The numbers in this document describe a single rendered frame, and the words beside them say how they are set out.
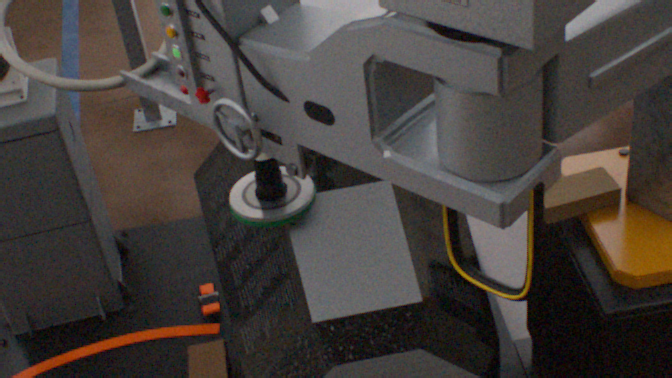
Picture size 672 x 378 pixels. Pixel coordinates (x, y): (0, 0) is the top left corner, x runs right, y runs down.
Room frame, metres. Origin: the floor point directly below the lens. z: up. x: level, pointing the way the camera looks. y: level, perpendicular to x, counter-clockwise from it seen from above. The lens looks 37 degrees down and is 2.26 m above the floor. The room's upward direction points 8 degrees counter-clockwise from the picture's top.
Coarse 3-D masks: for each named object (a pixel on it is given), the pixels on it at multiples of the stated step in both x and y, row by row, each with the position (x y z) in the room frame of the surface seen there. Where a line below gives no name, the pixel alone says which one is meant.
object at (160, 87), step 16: (160, 64) 2.22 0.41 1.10; (128, 80) 2.14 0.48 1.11; (144, 80) 2.10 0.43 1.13; (160, 80) 2.16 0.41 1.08; (144, 96) 2.10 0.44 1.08; (160, 96) 2.04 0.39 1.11; (176, 96) 2.00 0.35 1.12; (176, 112) 2.00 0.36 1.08; (192, 112) 1.95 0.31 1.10; (272, 144) 1.75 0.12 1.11; (304, 160) 1.68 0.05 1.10
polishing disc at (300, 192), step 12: (240, 180) 1.94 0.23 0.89; (252, 180) 1.93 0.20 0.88; (288, 180) 1.91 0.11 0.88; (300, 180) 1.90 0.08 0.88; (240, 192) 1.89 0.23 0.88; (252, 192) 1.88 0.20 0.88; (288, 192) 1.86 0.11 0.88; (300, 192) 1.85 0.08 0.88; (312, 192) 1.85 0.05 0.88; (240, 204) 1.84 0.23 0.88; (252, 204) 1.83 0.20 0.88; (264, 204) 1.83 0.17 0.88; (276, 204) 1.82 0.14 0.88; (288, 204) 1.81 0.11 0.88; (300, 204) 1.80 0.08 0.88; (252, 216) 1.78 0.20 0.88; (264, 216) 1.78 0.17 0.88; (276, 216) 1.77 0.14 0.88; (288, 216) 1.78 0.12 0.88
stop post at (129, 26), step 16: (112, 0) 3.76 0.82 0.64; (128, 0) 3.76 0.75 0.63; (128, 16) 3.76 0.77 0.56; (128, 32) 3.76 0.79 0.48; (128, 48) 3.76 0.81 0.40; (144, 48) 3.79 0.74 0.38; (144, 112) 3.76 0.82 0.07; (160, 112) 3.76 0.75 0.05; (144, 128) 3.71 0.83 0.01; (160, 128) 3.70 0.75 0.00
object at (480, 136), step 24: (456, 96) 1.33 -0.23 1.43; (480, 96) 1.30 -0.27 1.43; (504, 96) 1.30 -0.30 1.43; (528, 96) 1.31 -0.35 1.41; (456, 120) 1.33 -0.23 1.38; (480, 120) 1.30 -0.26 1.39; (504, 120) 1.30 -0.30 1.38; (528, 120) 1.31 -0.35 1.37; (456, 144) 1.33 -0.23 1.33; (480, 144) 1.30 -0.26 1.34; (504, 144) 1.30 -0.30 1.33; (528, 144) 1.31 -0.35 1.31; (456, 168) 1.33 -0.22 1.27; (480, 168) 1.31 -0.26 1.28; (504, 168) 1.30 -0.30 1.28; (528, 168) 1.31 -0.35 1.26
